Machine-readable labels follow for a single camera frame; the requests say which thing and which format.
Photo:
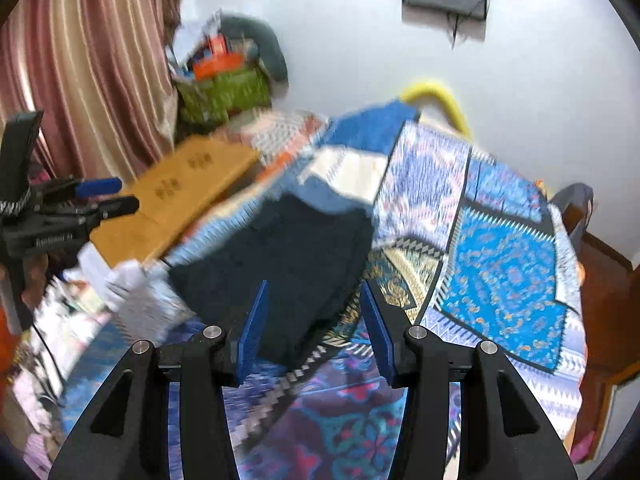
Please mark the small red box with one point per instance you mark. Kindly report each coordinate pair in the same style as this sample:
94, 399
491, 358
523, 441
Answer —
216, 45

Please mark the blue patchwork blanket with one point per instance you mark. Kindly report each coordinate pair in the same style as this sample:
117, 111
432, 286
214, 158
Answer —
500, 270

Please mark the grey plush pillow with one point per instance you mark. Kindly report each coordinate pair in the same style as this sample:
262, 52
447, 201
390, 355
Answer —
270, 47

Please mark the person's left hand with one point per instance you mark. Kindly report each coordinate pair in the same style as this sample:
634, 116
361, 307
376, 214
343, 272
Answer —
39, 277

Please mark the grey cloth bag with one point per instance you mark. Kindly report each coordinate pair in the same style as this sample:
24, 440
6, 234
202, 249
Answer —
575, 205

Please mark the striped pink curtain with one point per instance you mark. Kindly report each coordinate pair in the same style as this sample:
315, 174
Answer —
90, 60

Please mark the white cloth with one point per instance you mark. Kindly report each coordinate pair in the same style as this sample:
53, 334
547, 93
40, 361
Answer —
125, 280

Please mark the flat brown cardboard box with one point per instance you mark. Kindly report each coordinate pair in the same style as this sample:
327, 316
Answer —
195, 185

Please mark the black pants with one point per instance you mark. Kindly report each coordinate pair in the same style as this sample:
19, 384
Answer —
280, 265

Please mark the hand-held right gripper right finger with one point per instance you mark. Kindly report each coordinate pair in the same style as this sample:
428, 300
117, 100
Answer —
380, 335

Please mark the green patterned bag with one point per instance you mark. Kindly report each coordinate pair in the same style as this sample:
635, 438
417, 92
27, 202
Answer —
225, 95

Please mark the blue jeans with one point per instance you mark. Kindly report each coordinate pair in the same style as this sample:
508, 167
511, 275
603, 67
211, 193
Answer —
322, 191

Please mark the orange box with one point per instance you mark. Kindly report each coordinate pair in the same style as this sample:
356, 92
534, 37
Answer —
217, 66

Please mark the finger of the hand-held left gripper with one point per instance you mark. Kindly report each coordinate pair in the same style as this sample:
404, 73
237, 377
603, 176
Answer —
97, 186
115, 206

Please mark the brown wooden furniture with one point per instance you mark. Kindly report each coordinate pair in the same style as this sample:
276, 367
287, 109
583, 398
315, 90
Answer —
607, 310

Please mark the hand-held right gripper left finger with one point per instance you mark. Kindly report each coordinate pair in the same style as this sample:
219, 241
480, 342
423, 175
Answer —
252, 330

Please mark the yellow tube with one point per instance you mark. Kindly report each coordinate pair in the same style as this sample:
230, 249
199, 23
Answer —
445, 92

